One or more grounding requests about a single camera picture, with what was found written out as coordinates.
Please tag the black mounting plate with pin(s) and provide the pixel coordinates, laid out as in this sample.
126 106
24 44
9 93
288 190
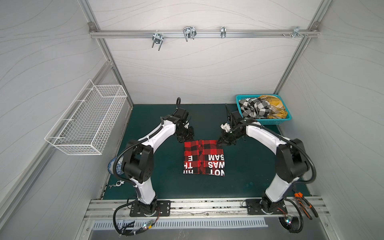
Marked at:
156 208
253 207

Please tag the small metal ring clamp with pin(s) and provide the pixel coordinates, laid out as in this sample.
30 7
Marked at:
223 32

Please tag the white slotted cable duct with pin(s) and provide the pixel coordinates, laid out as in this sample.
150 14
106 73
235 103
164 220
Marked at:
206 223

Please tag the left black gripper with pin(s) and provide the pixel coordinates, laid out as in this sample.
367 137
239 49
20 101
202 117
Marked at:
190 137

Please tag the yellow plaid shirt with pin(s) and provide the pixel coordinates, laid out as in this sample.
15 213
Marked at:
278 109

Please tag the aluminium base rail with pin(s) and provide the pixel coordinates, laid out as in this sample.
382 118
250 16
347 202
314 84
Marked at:
193 208

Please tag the metal U-bolt clamp left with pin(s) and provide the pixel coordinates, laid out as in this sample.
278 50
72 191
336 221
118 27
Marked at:
157 39

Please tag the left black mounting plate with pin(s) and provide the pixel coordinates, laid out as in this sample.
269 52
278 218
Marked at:
156 208

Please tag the white wire basket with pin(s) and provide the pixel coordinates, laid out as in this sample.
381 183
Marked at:
86 125

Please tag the black white plaid shirt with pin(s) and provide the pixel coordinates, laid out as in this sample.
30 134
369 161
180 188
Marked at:
255 108

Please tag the metal bracket with bolts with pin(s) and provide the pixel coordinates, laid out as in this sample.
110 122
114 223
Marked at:
295 34

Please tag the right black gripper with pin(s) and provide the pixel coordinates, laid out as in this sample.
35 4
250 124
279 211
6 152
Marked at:
227 137

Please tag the aluminium cross rail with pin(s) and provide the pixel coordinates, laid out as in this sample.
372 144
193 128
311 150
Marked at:
201 34

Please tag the orange black pliers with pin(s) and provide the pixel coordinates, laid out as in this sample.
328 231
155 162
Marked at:
306 206

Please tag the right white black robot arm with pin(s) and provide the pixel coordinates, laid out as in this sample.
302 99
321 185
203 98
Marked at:
293 165

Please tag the metal U-bolt clamp middle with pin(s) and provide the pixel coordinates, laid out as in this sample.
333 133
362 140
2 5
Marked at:
189 33

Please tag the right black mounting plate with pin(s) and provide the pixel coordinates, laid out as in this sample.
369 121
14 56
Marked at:
253 207

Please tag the blue white ceramic bowl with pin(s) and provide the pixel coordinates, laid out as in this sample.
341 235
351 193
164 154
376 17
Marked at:
118 166

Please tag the red black plaid shirt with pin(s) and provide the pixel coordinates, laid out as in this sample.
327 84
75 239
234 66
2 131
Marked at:
204 157

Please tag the metal u-bolt clamp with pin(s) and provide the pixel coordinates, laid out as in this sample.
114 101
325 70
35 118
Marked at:
189 33
157 39

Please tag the small metal clamp piece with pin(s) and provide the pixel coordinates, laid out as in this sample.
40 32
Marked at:
117 184

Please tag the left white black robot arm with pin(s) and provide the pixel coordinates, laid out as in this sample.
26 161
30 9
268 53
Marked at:
135 164

